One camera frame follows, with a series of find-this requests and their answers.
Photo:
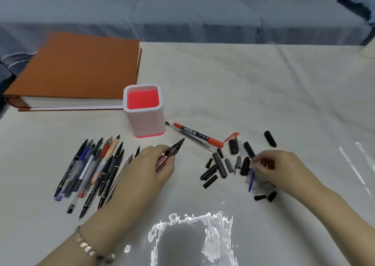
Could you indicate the person's right hand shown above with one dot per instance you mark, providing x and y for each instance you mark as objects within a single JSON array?
[{"x": 290, "y": 172}]

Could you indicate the person's left hand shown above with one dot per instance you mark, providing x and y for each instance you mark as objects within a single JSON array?
[{"x": 137, "y": 186}]

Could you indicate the wide black pen cap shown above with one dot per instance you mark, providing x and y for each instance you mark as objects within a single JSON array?
[{"x": 270, "y": 139}]

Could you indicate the black whiteboard marker pen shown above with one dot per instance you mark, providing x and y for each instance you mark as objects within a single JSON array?
[{"x": 173, "y": 151}]

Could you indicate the row of pens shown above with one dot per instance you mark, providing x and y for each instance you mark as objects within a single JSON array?
[{"x": 85, "y": 169}]

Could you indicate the pile of pen caps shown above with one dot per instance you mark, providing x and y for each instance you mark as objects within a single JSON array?
[{"x": 219, "y": 164}]

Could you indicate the red black marker pen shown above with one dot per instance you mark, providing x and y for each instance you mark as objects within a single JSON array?
[{"x": 199, "y": 135}]

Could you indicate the red white pen holder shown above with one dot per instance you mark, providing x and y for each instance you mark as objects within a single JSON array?
[{"x": 143, "y": 98}]

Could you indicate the person's right forearm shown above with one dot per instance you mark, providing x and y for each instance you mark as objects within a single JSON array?
[{"x": 345, "y": 227}]

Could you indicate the white table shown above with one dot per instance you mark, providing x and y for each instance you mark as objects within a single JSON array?
[{"x": 249, "y": 84}]

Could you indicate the orange cover binder album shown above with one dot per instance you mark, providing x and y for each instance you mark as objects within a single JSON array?
[{"x": 82, "y": 66}]

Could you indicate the large white roll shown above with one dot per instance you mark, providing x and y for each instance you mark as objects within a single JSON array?
[{"x": 369, "y": 50}]

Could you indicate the blue grey sofa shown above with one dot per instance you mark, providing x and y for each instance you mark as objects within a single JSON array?
[{"x": 190, "y": 14}]

